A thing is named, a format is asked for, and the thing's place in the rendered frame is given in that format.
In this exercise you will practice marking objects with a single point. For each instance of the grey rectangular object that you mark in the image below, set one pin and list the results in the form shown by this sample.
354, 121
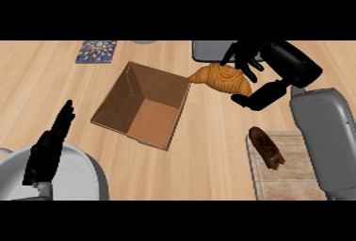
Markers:
209, 50

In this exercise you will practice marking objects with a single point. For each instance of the golden croissant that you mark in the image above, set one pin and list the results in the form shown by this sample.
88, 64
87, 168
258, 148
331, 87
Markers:
221, 77

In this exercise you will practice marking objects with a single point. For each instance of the dark brown bread loaf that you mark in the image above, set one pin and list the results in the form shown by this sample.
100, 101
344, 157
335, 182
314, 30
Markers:
267, 149

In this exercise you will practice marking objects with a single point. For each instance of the grey round plate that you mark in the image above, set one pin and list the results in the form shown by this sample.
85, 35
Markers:
78, 175

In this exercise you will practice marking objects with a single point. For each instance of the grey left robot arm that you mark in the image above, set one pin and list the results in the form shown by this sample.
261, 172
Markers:
43, 191

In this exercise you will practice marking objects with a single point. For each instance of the brown cardboard box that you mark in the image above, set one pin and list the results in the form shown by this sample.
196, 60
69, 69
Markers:
147, 106

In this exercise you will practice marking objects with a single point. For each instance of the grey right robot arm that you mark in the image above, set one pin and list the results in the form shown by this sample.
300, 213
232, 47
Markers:
326, 138

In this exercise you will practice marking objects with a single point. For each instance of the pale wooden cutting board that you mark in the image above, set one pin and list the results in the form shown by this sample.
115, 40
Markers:
286, 182

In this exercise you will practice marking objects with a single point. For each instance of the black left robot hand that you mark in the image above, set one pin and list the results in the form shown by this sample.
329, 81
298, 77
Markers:
46, 153

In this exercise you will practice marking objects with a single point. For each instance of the small grey round object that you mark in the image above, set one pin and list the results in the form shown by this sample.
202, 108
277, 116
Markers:
143, 41

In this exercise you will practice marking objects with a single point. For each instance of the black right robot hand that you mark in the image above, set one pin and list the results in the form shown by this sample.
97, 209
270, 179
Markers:
291, 64

